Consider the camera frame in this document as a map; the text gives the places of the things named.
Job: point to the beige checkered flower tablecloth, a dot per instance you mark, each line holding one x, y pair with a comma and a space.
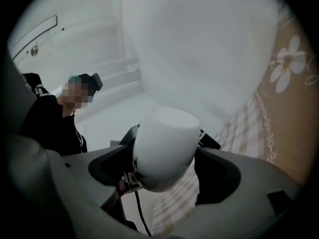
286, 103

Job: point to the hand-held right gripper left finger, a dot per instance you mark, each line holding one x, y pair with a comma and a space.
79, 168

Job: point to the person's black clothing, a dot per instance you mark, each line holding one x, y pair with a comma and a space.
49, 126

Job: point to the round ceiling fixture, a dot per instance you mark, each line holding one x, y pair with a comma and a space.
34, 51

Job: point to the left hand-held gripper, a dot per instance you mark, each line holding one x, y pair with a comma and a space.
130, 182

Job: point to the white ceramic mug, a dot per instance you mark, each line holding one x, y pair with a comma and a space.
167, 146

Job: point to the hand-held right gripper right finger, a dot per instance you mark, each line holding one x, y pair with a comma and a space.
256, 183

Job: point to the black head-mounted camera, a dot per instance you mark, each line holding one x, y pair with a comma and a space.
93, 82

